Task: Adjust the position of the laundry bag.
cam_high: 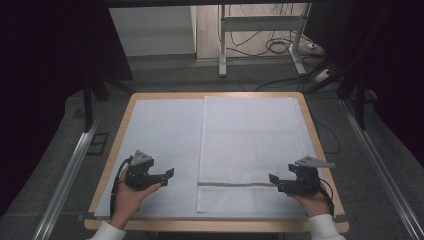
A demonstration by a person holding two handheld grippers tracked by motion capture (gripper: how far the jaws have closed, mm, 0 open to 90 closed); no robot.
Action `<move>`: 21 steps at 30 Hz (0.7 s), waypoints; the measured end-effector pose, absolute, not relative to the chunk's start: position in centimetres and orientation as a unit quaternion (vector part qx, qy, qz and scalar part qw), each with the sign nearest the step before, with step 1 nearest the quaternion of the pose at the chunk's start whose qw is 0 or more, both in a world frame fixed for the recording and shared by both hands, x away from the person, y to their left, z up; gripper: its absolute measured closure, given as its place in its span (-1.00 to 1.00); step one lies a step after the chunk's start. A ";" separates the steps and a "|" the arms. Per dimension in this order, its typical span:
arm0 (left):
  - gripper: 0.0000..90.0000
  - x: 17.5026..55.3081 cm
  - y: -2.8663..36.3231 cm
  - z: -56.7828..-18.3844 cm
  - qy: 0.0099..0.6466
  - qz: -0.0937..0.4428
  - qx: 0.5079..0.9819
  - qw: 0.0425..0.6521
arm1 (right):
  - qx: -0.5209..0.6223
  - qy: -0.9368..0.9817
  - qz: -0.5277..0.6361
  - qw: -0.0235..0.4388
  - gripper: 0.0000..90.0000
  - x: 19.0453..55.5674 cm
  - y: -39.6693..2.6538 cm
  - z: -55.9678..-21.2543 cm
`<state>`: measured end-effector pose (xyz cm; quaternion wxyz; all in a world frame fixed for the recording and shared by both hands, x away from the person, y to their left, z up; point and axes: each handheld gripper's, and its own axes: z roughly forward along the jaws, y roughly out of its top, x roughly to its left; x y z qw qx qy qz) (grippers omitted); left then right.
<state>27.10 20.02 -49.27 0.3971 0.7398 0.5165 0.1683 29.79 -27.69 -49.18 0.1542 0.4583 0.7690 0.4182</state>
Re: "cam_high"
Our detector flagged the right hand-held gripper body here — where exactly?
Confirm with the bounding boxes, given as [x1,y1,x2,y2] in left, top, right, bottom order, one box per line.
[287,155,336,197]

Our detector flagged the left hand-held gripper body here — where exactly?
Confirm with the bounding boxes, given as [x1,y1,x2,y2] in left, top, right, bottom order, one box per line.
[124,149,168,192]

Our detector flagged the white mesh laundry bag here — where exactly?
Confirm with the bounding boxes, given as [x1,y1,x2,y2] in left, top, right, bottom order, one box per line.
[196,95,308,215]

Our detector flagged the person's right hand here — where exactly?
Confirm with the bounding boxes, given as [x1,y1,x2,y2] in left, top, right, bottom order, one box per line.
[288,186,332,219]

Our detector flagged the person's left hand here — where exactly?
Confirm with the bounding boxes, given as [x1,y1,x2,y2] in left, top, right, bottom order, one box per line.
[109,168,164,231]

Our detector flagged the white table cover sheet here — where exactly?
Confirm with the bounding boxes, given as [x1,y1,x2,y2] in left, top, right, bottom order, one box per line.
[93,97,330,220]

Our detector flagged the black metal stand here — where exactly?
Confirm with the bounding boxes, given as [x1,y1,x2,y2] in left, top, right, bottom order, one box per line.
[81,73,135,133]
[303,49,378,132]

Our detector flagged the white power strip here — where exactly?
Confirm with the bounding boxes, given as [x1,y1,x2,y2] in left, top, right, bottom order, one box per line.
[313,68,333,83]

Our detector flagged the dark curtain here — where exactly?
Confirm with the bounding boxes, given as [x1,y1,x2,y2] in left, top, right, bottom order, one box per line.
[0,0,135,218]
[304,0,424,168]

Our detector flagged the white cabinet panel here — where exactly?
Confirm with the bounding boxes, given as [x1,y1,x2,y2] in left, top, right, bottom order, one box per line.
[108,5,198,57]

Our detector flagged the left hand-held gripper black cable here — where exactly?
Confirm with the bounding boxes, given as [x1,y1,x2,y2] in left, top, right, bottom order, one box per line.
[109,156,133,218]

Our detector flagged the hand-held gripper black cable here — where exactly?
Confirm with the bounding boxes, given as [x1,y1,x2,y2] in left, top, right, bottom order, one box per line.
[109,156,133,218]
[318,178,336,218]

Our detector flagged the right hand-held gripper black cable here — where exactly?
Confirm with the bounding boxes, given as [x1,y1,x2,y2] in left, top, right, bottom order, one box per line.
[318,178,336,218]

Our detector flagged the thin black floor cable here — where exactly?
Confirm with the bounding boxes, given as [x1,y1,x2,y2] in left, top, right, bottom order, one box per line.
[312,115,342,156]

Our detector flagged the aluminium floor rail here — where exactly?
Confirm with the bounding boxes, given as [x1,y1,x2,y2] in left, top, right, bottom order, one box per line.
[339,98,424,240]
[31,114,102,240]

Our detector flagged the tangle of black floor cables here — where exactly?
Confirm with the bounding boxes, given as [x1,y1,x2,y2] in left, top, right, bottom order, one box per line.
[225,3,323,58]

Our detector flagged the white metal desk frame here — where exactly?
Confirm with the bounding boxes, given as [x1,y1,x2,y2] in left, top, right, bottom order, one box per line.
[218,3,313,79]

